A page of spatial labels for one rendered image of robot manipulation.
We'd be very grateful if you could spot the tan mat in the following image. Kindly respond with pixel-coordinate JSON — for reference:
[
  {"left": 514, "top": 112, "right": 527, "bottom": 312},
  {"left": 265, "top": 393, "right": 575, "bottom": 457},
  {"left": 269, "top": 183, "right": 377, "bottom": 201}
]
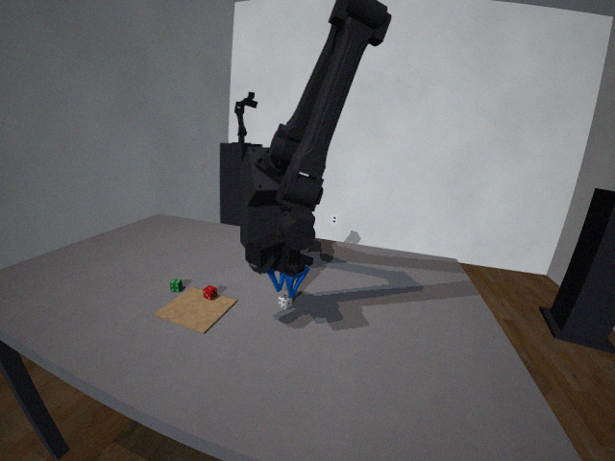
[{"left": 154, "top": 287, "right": 237, "bottom": 334}]

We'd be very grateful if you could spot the red die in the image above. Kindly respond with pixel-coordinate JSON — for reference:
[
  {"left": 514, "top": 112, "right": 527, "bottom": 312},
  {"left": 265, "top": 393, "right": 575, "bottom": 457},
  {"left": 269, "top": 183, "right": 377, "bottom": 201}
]
[{"left": 203, "top": 285, "right": 217, "bottom": 300}]

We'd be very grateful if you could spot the green die with white pips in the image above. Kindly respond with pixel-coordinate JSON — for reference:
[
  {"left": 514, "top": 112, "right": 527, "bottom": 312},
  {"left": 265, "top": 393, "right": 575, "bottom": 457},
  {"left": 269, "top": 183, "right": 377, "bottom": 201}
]
[{"left": 170, "top": 279, "right": 183, "bottom": 292}]

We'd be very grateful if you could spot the white die with black pips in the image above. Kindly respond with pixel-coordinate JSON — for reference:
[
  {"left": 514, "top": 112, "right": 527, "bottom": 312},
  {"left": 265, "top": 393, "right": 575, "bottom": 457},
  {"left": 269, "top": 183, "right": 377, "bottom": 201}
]
[{"left": 278, "top": 294, "right": 292, "bottom": 309}]

